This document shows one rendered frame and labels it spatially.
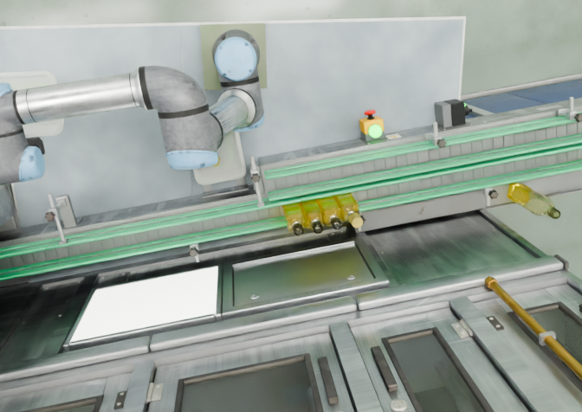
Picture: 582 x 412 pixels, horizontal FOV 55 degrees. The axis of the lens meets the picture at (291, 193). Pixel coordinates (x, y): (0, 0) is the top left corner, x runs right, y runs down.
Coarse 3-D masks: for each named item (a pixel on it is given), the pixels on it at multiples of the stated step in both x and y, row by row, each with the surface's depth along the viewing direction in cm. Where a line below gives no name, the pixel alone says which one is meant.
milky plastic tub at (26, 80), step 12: (12, 72) 147; (24, 72) 147; (36, 72) 147; (48, 72) 148; (12, 84) 154; (24, 84) 154; (36, 84) 155; (48, 84) 155; (48, 120) 158; (60, 120) 151; (24, 132) 152; (36, 132) 152; (48, 132) 152
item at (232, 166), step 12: (228, 144) 194; (240, 144) 187; (228, 156) 195; (240, 156) 188; (204, 168) 196; (216, 168) 196; (228, 168) 196; (240, 168) 195; (204, 180) 191; (216, 180) 190; (228, 180) 190
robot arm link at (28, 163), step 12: (0, 144) 121; (12, 144) 122; (24, 144) 124; (0, 156) 122; (12, 156) 122; (24, 156) 123; (36, 156) 125; (0, 168) 122; (12, 168) 122; (24, 168) 123; (36, 168) 124; (0, 180) 124; (12, 180) 124; (24, 180) 125
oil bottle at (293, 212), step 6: (288, 204) 182; (294, 204) 181; (282, 210) 190; (288, 210) 177; (294, 210) 176; (300, 210) 175; (288, 216) 172; (294, 216) 171; (300, 216) 171; (288, 222) 171; (288, 228) 172
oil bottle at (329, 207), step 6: (318, 198) 184; (324, 198) 183; (330, 198) 182; (324, 204) 178; (330, 204) 177; (336, 204) 176; (324, 210) 173; (330, 210) 172; (336, 210) 172; (324, 216) 173; (330, 216) 171; (324, 222) 175; (330, 222) 172
